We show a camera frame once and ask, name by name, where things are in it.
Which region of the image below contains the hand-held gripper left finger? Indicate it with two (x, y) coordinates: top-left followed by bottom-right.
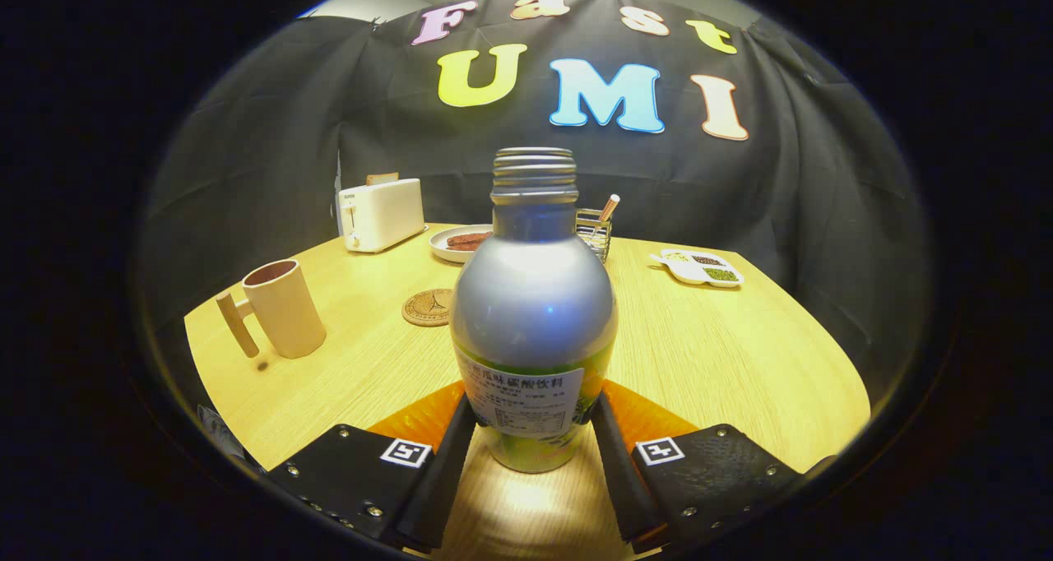
(267, 380), (480, 555)

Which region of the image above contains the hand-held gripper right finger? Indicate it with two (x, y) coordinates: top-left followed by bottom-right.
(591, 380), (836, 555)

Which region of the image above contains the round cork coaster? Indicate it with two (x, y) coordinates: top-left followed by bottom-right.
(401, 288), (455, 327)

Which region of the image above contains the silver juice bottle green label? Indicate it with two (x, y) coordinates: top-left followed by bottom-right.
(450, 147), (619, 474)

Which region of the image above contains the beige cup with handle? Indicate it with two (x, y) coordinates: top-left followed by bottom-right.
(216, 258), (327, 359)

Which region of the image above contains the wooden table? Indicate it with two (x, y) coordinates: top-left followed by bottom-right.
(183, 222), (871, 561)

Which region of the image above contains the white divided snack tray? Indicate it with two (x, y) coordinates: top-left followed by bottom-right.
(650, 248), (745, 288)

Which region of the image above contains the small white plate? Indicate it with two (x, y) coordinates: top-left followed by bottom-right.
(429, 224), (494, 264)

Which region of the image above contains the cream toaster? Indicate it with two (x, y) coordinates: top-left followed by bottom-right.
(337, 178), (426, 254)

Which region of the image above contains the black backdrop cloth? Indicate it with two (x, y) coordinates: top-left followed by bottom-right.
(140, 0), (935, 397)

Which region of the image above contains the wire mesh holder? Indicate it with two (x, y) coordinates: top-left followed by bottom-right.
(574, 208), (613, 264)

